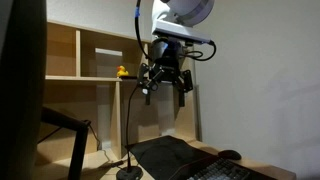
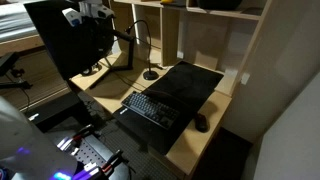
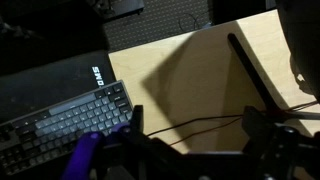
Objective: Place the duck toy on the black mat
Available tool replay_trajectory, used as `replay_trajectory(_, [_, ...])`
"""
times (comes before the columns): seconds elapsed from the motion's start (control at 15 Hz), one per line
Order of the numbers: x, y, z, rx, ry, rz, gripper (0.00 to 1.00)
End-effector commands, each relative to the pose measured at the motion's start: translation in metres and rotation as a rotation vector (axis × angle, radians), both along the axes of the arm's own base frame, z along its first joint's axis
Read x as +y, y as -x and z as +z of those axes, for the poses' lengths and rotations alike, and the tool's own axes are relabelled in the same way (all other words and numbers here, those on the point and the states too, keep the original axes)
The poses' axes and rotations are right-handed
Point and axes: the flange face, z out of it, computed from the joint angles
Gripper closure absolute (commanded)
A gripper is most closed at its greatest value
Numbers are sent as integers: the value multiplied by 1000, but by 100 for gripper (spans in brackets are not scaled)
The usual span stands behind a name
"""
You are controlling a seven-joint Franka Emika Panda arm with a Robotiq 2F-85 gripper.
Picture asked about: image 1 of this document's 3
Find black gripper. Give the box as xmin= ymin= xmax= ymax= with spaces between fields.
xmin=138 ymin=38 xmax=193 ymax=107

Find yellow rubber duck toy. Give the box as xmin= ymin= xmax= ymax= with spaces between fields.
xmin=117 ymin=65 xmax=129 ymax=77

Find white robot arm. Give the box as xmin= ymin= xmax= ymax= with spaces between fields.
xmin=135 ymin=0 xmax=217 ymax=107

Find black desk mat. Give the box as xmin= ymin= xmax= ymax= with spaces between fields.
xmin=130 ymin=136 xmax=209 ymax=180

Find wooden desk shelf unit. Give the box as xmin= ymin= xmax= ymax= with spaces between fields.
xmin=44 ymin=21 xmax=197 ymax=159

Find black gooseneck microphone stand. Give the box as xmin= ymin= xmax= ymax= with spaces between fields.
xmin=116 ymin=86 xmax=143 ymax=180

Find black computer mouse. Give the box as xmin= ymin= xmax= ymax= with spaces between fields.
xmin=218 ymin=150 xmax=242 ymax=160

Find dark mechanical keyboard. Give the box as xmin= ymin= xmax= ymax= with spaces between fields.
xmin=187 ymin=159 xmax=251 ymax=180

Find black monitor stand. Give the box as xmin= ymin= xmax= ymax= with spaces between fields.
xmin=38 ymin=107 xmax=91 ymax=180

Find black computer monitor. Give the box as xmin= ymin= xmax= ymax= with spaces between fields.
xmin=0 ymin=0 xmax=47 ymax=180

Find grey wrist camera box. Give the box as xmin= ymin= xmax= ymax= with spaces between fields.
xmin=152 ymin=20 xmax=211 ymax=44

